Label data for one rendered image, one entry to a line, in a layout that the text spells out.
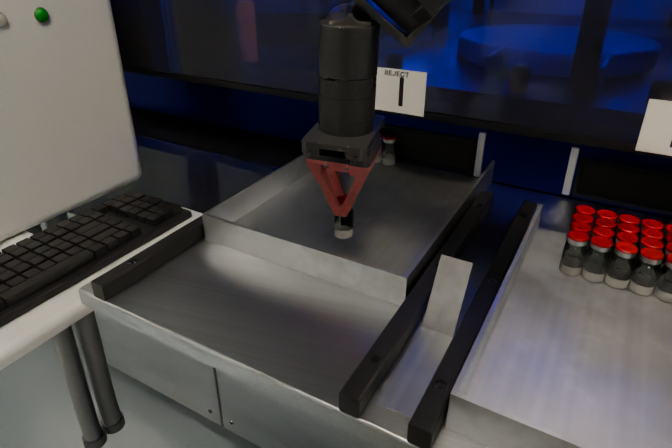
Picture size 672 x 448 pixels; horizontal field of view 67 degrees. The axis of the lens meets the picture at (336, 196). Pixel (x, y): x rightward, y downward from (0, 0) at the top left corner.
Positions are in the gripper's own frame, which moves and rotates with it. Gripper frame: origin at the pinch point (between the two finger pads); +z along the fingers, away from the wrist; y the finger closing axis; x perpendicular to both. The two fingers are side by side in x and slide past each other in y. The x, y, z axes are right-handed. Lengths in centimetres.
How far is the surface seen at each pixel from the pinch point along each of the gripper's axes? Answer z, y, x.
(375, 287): 4.5, -7.7, -5.5
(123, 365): 84, 38, 72
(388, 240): 5.8, 3.3, -4.9
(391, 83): -8.6, 20.2, -1.3
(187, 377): 75, 32, 47
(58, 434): 97, 21, 83
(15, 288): 12.0, -11.1, 37.5
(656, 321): 4.8, -4.5, -31.8
